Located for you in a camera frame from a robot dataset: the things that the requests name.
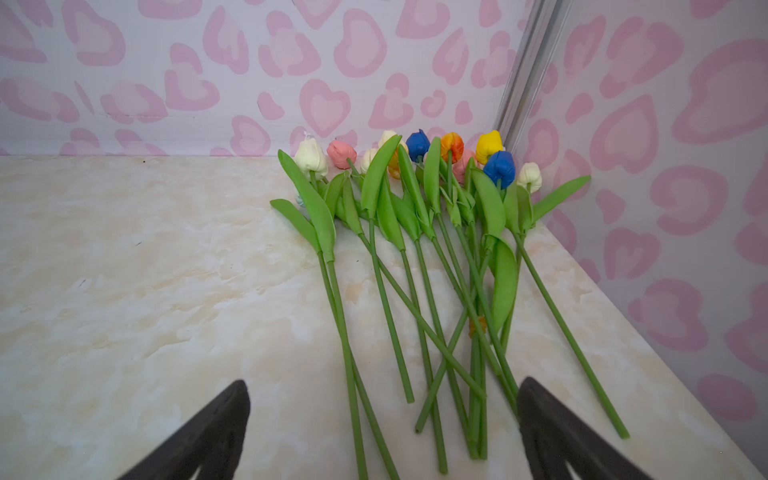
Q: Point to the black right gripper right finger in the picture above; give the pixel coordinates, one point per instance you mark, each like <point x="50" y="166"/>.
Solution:
<point x="559" y="445"/>

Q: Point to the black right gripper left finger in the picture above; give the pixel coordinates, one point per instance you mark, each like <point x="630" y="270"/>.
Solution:
<point x="208" y="446"/>

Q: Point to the pink tulip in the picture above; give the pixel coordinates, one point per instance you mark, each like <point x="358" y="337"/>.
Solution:
<point x="344" y="156"/>

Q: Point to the cream white tulip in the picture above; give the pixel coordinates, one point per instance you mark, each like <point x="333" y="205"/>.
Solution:
<point x="377" y="204"/>

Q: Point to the blue tulip front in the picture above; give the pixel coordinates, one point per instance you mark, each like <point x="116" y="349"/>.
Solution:
<point x="497" y="175"/>

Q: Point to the blue tulip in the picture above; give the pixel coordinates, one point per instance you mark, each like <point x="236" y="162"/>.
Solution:
<point x="418" y="145"/>
<point x="497" y="175"/>

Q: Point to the orange tulip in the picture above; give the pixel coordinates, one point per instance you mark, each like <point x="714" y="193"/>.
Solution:
<point x="439" y="185"/>

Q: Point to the blue tulip back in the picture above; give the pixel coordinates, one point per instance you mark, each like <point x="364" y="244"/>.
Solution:
<point x="418" y="145"/>

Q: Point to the aluminium corner post right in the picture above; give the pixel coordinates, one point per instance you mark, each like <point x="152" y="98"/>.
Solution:
<point x="540" y="39"/>

